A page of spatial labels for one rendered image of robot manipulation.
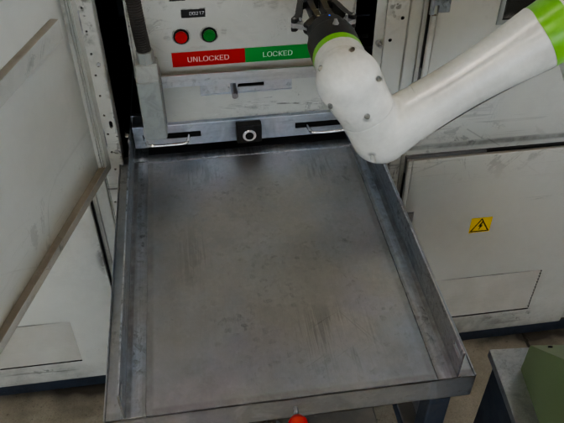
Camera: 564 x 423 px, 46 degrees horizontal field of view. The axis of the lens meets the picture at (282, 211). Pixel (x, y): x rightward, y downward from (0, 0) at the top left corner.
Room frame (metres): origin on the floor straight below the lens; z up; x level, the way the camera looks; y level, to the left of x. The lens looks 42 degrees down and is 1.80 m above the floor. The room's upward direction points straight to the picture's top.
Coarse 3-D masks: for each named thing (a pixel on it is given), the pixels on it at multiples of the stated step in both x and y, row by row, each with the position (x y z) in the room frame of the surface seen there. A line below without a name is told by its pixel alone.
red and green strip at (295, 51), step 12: (252, 48) 1.33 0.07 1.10; (264, 48) 1.34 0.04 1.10; (276, 48) 1.34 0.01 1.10; (288, 48) 1.34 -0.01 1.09; (300, 48) 1.35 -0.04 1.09; (180, 60) 1.31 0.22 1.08; (192, 60) 1.31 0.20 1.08; (204, 60) 1.32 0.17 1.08; (216, 60) 1.32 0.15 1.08; (228, 60) 1.32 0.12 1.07; (240, 60) 1.33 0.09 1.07; (252, 60) 1.33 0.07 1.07; (264, 60) 1.34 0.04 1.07
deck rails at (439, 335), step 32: (128, 160) 1.17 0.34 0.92; (128, 192) 1.07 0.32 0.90; (384, 192) 1.12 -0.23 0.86; (128, 224) 0.99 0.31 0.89; (384, 224) 1.03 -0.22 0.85; (128, 256) 0.91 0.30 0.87; (416, 256) 0.90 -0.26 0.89; (128, 288) 0.84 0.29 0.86; (416, 288) 0.85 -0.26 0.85; (128, 320) 0.77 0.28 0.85; (416, 320) 0.77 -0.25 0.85; (448, 320) 0.73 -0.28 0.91; (128, 352) 0.70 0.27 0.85; (448, 352) 0.70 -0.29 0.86; (128, 384) 0.64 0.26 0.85; (128, 416) 0.58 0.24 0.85
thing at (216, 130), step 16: (304, 112) 1.34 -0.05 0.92; (320, 112) 1.34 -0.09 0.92; (176, 128) 1.29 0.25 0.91; (192, 128) 1.30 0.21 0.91; (208, 128) 1.30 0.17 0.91; (224, 128) 1.31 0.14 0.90; (272, 128) 1.33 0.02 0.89; (288, 128) 1.33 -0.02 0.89; (304, 128) 1.34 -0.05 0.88; (320, 128) 1.34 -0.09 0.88; (336, 128) 1.35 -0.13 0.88; (144, 144) 1.28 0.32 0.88
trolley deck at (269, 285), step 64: (192, 192) 1.14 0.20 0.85; (256, 192) 1.14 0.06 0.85; (320, 192) 1.14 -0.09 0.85; (192, 256) 0.94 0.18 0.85; (256, 256) 0.94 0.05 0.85; (320, 256) 0.94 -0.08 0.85; (384, 256) 0.94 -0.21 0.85; (192, 320) 0.78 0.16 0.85; (256, 320) 0.78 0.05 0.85; (320, 320) 0.78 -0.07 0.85; (384, 320) 0.78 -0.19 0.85; (192, 384) 0.64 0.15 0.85; (256, 384) 0.64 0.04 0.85; (320, 384) 0.64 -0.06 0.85; (384, 384) 0.64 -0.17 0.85; (448, 384) 0.65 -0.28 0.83
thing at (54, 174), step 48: (0, 0) 1.05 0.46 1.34; (48, 0) 1.19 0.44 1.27; (0, 48) 1.01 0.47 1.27; (48, 48) 1.12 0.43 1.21; (0, 96) 0.94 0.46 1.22; (48, 96) 1.11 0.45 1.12; (0, 144) 0.93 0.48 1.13; (48, 144) 1.07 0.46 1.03; (0, 192) 0.89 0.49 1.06; (48, 192) 1.02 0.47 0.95; (96, 192) 1.15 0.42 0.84; (0, 240) 0.85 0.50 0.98; (48, 240) 0.97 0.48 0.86; (0, 288) 0.80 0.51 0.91; (0, 336) 0.74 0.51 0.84
